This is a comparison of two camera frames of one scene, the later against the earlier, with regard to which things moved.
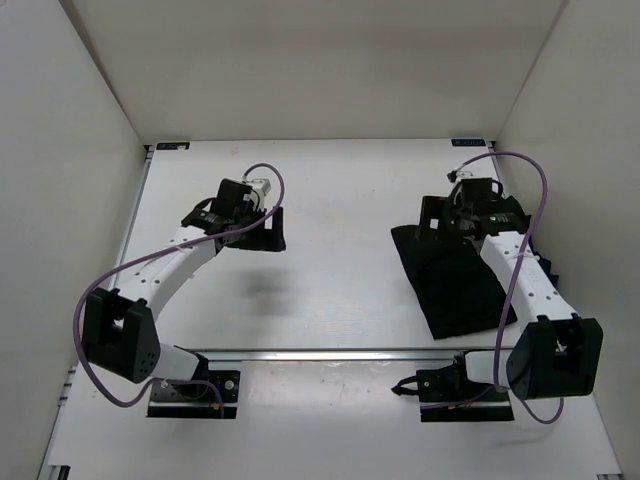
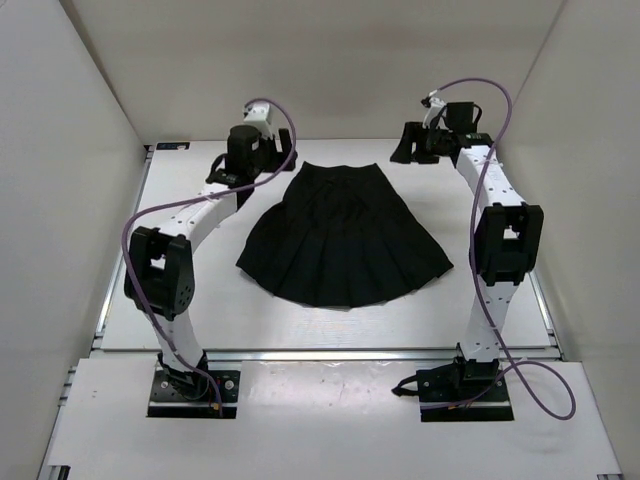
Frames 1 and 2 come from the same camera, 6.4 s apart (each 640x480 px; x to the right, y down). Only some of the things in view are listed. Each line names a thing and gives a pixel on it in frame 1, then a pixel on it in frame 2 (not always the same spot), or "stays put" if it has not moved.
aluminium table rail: [334, 354] stays put
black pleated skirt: [452, 284] → [342, 236]
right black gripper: [435, 209] → [412, 134]
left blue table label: [172, 145] stays put
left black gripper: [266, 238] → [271, 143]
